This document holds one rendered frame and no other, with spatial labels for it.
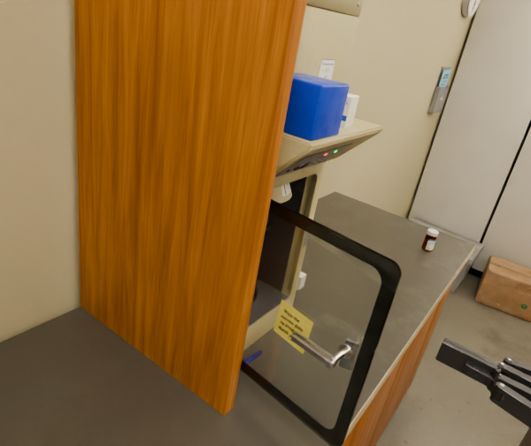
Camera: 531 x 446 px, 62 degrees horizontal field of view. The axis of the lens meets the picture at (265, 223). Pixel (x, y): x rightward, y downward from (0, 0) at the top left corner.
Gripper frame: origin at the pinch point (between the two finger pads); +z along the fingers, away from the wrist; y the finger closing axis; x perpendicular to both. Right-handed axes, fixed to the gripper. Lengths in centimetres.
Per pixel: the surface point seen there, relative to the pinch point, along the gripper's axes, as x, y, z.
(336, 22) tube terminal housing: -38, -28, 44
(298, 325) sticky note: 12.3, -4.7, 26.7
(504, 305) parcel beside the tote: 124, -282, -10
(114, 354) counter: 37, 6, 64
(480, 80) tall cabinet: -23, -317, 66
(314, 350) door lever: 10.7, 1.1, 20.4
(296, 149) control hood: -18.2, -6.0, 35.0
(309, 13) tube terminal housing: -39, -17, 44
